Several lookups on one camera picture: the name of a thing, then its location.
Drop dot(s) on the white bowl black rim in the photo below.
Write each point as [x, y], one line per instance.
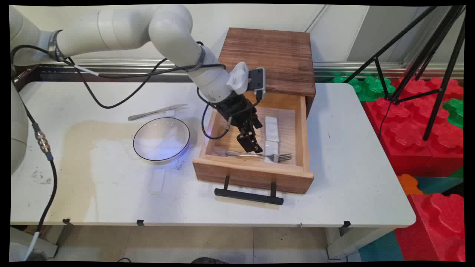
[161, 141]

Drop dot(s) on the white perforated camera mount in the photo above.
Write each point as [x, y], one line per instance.
[239, 76]

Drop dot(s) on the silver fork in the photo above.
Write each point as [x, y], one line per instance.
[237, 153]

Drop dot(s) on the white ceramic cutlery rest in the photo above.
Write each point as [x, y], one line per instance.
[272, 128]
[157, 181]
[271, 147]
[170, 113]

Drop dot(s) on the white table leg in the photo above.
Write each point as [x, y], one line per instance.
[44, 241]
[345, 243]

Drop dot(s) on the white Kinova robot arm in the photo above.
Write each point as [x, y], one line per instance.
[167, 29]

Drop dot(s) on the black tripod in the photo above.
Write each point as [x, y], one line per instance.
[444, 85]

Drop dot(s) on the dark brown wooden cabinet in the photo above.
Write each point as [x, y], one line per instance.
[274, 52]

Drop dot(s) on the light wooden drawer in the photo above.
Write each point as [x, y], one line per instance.
[252, 176]

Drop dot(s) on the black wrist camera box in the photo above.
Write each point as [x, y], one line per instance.
[256, 79]

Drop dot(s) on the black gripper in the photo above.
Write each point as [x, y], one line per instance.
[233, 107]

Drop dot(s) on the orange foam piece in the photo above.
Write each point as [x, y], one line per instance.
[408, 184]

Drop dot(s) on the teal foam mat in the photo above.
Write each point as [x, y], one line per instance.
[434, 184]
[382, 248]

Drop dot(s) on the small green foam block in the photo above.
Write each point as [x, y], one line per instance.
[456, 111]

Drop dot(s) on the aluminium wall rail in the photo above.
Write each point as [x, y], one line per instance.
[334, 68]

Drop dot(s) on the silver table knife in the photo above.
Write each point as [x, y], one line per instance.
[156, 112]

